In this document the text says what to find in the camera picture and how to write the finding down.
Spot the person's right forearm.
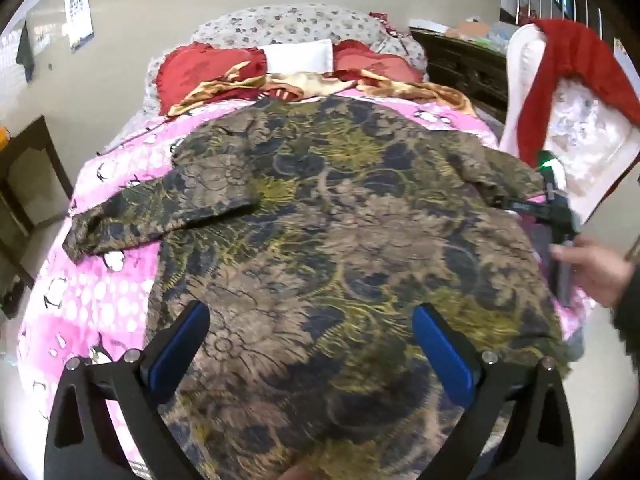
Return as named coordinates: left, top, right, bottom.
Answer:
left=610, top=260, right=640, bottom=361

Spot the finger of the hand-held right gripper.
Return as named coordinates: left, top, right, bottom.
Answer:
left=492, top=195, right=551, bottom=221

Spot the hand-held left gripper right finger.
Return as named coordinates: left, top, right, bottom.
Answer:
left=411, top=303, right=581, bottom=480

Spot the red ruffled pillow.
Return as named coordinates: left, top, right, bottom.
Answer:
left=332, top=40, right=423, bottom=86
left=155, top=42, right=268, bottom=116

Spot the brown floral lace garment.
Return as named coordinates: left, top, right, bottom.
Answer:
left=62, top=95, right=571, bottom=480

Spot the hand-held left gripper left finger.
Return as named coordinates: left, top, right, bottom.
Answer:
left=44, top=301, right=211, bottom=480

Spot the dark hanging cloth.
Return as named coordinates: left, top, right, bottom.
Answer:
left=16, top=21, right=36, bottom=83

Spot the person's right hand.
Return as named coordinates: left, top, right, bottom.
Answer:
left=550, top=236, right=636, bottom=308

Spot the white padded chair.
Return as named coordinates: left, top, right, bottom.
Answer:
left=500, top=25, right=640, bottom=221

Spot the clutter on cabinet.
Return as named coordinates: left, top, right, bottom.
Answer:
left=445, top=17, right=516, bottom=56

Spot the gold satin cloth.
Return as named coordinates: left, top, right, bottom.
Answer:
left=167, top=62, right=476, bottom=118

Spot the dark wooden side table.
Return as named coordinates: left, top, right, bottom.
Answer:
left=0, top=115, right=75, bottom=291

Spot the red cloth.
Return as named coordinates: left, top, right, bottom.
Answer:
left=517, top=18, right=640, bottom=166

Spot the dark wooden cabinet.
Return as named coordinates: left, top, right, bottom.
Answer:
left=410, top=27, right=511, bottom=126

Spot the pink penguin blanket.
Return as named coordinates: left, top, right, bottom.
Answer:
left=15, top=87, right=586, bottom=480

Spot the wall calendar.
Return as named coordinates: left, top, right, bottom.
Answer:
left=63, top=0, right=96, bottom=53

